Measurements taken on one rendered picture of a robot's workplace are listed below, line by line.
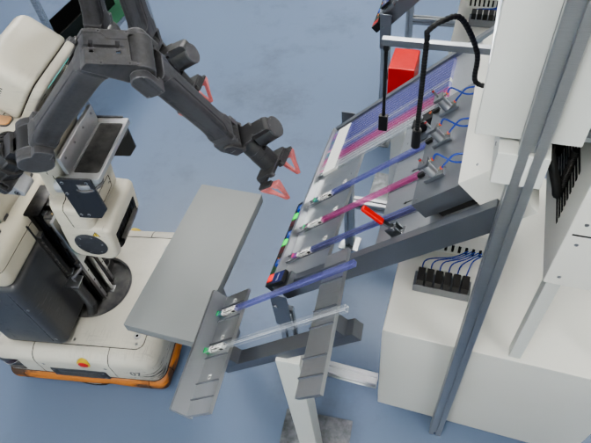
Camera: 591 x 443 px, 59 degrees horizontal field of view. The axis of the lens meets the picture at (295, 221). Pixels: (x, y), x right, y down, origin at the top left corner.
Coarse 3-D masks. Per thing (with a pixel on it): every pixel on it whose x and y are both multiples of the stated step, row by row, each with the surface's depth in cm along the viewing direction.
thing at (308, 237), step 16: (336, 176) 165; (352, 176) 156; (320, 192) 167; (320, 208) 159; (336, 208) 151; (320, 224) 152; (336, 224) 145; (304, 240) 154; (320, 240) 146; (288, 256) 154; (304, 256) 147; (320, 256) 141
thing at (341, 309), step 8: (344, 304) 104; (320, 312) 109; (328, 312) 107; (336, 312) 105; (344, 312) 104; (296, 320) 114; (304, 320) 111; (312, 320) 110; (320, 320) 109; (272, 328) 119; (280, 328) 117; (288, 328) 115; (248, 336) 125; (256, 336) 122; (264, 336) 121; (224, 344) 132; (232, 344) 129; (240, 344) 128; (208, 352) 137
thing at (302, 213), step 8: (328, 144) 182; (320, 160) 178; (320, 168) 176; (312, 184) 171; (312, 192) 170; (304, 200) 167; (304, 208) 165; (304, 216) 164; (296, 224) 161; (296, 232) 160; (288, 240) 157; (288, 248) 156; (280, 264) 152
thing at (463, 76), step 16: (464, 64) 145; (464, 80) 139; (416, 160) 133; (400, 176) 134; (400, 192) 129; (400, 208) 125; (464, 208) 106; (400, 224) 120; (416, 224) 116; (384, 240) 122
